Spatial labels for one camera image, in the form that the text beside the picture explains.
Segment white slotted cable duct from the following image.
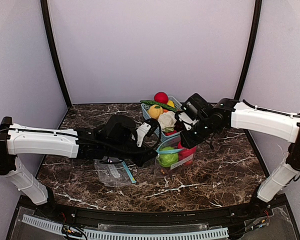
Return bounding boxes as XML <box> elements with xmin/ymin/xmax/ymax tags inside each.
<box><xmin>21</xmin><ymin>214</ymin><xmax>229</xmax><ymax>240</ymax></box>

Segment green toy apple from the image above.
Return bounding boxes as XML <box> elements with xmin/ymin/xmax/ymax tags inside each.
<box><xmin>158</xmin><ymin>153</ymin><xmax>179</xmax><ymax>168</ymax></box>

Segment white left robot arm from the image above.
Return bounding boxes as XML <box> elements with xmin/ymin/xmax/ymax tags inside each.
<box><xmin>0</xmin><ymin>115</ymin><xmax>161</xmax><ymax>209</ymax></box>

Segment red toy strawberry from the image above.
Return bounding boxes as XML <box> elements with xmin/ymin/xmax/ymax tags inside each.
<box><xmin>164</xmin><ymin>130</ymin><xmax>178</xmax><ymax>136</ymax></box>

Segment green toy cucumber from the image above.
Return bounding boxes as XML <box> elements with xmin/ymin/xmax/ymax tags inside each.
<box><xmin>140</xmin><ymin>100</ymin><xmax>178</xmax><ymax>113</ymax></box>

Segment red toy tomato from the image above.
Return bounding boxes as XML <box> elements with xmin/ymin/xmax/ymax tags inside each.
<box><xmin>154</xmin><ymin>91</ymin><xmax>169</xmax><ymax>104</ymax></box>

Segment black left frame post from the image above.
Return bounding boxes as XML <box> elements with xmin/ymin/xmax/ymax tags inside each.
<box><xmin>40</xmin><ymin>0</ymin><xmax>73</xmax><ymax>109</ymax></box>

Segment yellow toy lemon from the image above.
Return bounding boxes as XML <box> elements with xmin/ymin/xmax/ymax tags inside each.
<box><xmin>166</xmin><ymin>100</ymin><xmax>175</xmax><ymax>108</ymax></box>

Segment white toy cauliflower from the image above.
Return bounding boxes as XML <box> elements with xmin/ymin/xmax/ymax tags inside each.
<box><xmin>157</xmin><ymin>111</ymin><xmax>177</xmax><ymax>133</ymax></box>

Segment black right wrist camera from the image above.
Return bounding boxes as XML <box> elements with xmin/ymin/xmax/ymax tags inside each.
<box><xmin>181</xmin><ymin>93</ymin><xmax>213</xmax><ymax>121</ymax></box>

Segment black front frame rail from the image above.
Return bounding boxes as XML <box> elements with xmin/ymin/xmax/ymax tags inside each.
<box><xmin>5</xmin><ymin>193</ymin><xmax>300</xmax><ymax>240</ymax></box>

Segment blue perforated plastic basket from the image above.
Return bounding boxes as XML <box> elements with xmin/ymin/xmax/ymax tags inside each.
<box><xmin>140</xmin><ymin>92</ymin><xmax>185</xmax><ymax>142</ymax></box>

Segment clear zip bag blue zipper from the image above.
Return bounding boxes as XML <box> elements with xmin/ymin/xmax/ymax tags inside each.
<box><xmin>154</xmin><ymin>136</ymin><xmax>197</xmax><ymax>178</ymax></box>

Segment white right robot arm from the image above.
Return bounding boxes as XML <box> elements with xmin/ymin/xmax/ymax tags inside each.
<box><xmin>175</xmin><ymin>93</ymin><xmax>300</xmax><ymax>203</ymax></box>

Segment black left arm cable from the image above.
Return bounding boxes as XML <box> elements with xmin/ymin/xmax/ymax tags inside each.
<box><xmin>0</xmin><ymin>118</ymin><xmax>163</xmax><ymax>157</ymax></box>

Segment black right frame post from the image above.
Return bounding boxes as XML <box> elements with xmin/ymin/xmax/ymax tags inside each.
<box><xmin>234</xmin><ymin>0</ymin><xmax>263</xmax><ymax>100</ymax></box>

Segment red toy apple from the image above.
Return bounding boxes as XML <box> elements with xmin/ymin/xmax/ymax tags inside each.
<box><xmin>177</xmin><ymin>142</ymin><xmax>197</xmax><ymax>166</ymax></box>

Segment black frame post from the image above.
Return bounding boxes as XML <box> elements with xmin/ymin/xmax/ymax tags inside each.
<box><xmin>234</xmin><ymin>0</ymin><xmax>263</xmax><ymax>100</ymax></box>
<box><xmin>40</xmin><ymin>0</ymin><xmax>73</xmax><ymax>109</ymax></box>

